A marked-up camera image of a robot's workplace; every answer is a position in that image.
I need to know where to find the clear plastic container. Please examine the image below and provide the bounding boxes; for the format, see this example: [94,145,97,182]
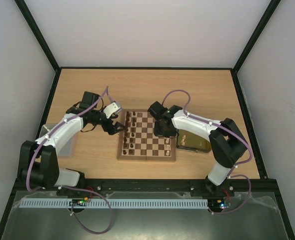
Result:
[38,124,78,159]

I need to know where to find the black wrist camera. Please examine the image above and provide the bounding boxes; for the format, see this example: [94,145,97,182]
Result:
[79,91,100,109]
[147,101,167,121]

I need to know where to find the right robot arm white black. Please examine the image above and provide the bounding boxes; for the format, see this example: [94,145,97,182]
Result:
[148,101,249,196]

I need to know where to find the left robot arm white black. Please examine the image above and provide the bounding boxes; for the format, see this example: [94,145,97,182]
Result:
[17,102,125,192]

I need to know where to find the grey slotted cable duct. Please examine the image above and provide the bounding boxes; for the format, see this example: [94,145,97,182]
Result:
[19,198,208,209]

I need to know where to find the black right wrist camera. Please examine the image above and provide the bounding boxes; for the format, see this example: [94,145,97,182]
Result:
[147,101,167,121]

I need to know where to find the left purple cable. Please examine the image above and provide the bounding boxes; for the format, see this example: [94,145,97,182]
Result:
[26,86,113,235]

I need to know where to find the gold metal tray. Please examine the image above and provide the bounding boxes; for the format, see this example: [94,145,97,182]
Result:
[176,129,212,154]

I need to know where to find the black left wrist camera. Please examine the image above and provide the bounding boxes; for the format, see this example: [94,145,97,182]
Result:
[79,91,100,109]

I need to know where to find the black frame rail front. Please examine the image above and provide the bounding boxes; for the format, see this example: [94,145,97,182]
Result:
[13,177,280,196]

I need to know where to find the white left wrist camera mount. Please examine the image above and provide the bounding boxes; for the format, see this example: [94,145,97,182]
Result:
[103,101,122,119]

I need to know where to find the wooden folding chess board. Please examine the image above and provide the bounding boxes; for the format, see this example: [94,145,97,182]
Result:
[116,109,176,162]

